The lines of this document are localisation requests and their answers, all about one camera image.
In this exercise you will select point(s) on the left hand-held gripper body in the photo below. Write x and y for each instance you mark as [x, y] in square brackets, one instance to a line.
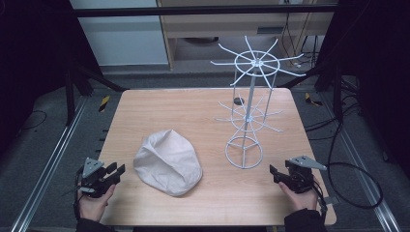
[93, 180]

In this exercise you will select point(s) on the black horizontal bar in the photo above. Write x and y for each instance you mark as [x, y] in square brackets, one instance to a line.
[193, 10]

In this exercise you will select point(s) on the small black round disc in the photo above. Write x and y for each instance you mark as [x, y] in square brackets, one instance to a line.
[239, 101]

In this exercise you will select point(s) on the person's right hand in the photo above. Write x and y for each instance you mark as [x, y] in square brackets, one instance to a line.
[301, 199]

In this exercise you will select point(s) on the light wooden desk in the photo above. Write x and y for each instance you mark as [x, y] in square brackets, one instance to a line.
[225, 24]

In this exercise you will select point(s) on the aluminium floor rail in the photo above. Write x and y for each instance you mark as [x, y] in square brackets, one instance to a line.
[48, 167]
[364, 180]

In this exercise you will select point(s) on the white cloth flat cap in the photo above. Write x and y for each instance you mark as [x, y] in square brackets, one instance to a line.
[167, 162]

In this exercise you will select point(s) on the black curtain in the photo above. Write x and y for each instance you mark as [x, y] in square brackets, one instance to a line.
[380, 64]
[32, 58]

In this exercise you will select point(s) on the black metal stand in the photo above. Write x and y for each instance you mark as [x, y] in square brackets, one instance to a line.
[336, 93]
[69, 96]

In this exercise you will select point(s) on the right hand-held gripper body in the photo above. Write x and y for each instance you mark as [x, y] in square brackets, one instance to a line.
[299, 175]

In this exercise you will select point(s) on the yellow black striped tape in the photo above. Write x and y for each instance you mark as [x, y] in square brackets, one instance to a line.
[104, 103]

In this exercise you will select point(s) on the person's left hand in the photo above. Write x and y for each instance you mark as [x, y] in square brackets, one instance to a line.
[94, 206]

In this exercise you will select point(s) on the white cabinet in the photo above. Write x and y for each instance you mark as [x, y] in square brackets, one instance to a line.
[122, 38]

